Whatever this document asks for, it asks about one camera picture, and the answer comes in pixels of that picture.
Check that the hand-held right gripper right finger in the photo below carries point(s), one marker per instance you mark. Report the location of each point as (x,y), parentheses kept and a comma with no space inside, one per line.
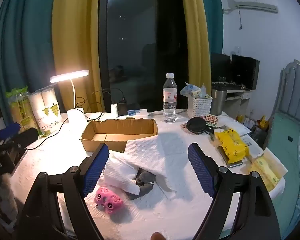
(202,171)

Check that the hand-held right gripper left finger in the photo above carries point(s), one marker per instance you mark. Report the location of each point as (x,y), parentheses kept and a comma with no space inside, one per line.
(96,171)

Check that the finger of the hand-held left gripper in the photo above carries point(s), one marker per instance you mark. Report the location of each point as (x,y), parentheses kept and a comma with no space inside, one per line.
(27,136)
(8,130)

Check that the brown cardboard box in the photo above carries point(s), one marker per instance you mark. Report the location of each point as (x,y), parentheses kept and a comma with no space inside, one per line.
(120,130)

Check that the grey sock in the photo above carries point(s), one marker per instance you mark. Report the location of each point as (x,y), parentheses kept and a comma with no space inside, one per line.
(145,176)

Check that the dark patterned cloth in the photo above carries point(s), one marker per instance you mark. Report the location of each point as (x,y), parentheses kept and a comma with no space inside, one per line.
(143,192)

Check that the person's right hand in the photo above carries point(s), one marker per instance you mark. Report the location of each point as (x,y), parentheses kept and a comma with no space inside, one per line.
(159,236)

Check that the green packet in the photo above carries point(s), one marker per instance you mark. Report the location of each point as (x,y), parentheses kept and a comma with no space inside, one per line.
(20,110)

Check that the pink plush toy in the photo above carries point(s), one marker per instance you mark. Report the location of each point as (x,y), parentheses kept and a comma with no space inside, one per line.
(108,200)

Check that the grey phone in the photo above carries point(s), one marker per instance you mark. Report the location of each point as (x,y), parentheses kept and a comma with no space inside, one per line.
(233,165)

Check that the paper cup sleeve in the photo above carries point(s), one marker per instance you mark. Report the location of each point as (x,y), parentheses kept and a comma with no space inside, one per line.
(46,110)

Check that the yellow tissue packet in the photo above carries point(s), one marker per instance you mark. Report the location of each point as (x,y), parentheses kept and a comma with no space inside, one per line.
(231,145)

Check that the bunch of keys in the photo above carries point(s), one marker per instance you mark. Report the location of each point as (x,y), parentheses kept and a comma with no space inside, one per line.
(211,132)

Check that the black zip pouch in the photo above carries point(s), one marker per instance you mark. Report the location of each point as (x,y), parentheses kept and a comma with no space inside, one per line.
(196,125)

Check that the red dotted card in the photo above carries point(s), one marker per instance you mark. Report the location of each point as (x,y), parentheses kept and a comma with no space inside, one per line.
(213,120)

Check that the white desk lamp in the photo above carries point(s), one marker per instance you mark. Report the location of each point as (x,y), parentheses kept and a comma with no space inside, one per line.
(76,116)

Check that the pale yellow tissue pack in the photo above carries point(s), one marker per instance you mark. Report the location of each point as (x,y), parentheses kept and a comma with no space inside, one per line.
(263,172)

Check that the white charger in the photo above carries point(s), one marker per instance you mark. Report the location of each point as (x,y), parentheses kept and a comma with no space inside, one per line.
(114,110)

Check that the white plastic basket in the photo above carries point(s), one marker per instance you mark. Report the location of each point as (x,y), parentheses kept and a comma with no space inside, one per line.
(199,106)

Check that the white textured tablecloth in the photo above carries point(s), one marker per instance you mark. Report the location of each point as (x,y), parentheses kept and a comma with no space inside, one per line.
(145,217)

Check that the black power adapter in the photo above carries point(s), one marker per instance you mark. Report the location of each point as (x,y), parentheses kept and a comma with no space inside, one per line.
(122,107)

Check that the steel tumbler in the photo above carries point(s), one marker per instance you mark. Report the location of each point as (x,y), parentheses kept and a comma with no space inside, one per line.
(218,102)

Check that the blue white flat box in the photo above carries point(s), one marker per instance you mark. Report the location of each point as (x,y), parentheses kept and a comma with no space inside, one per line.
(137,113)

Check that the clear plastic water bottle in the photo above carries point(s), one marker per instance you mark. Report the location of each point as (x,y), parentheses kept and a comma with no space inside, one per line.
(169,100)

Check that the yellow snack packets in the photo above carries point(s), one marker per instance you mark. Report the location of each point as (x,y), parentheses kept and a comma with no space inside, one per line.
(201,91)

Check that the white cabinet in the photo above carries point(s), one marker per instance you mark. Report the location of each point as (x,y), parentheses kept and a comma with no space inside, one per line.
(240,100)

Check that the blue white plastic bag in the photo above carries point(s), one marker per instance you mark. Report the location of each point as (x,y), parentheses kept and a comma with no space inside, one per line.
(188,88)

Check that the bed with green sheet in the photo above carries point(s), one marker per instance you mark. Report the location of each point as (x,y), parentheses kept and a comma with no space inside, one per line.
(285,150)

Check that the teal curtain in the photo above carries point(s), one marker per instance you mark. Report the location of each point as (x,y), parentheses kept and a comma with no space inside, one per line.
(213,10)
(22,42)

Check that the black monitor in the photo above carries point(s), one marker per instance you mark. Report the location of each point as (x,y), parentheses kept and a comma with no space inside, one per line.
(245,71)
(221,67)

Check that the yellow curtain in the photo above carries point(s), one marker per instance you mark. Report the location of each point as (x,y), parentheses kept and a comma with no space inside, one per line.
(196,30)
(77,30)

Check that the grey padded headboard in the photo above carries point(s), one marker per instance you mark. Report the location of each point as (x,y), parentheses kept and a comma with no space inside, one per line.
(296,85)

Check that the dark glass window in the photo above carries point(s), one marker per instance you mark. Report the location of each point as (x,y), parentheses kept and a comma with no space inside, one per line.
(140,42)

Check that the white air conditioner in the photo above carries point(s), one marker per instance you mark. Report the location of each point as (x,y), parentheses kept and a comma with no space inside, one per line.
(255,5)

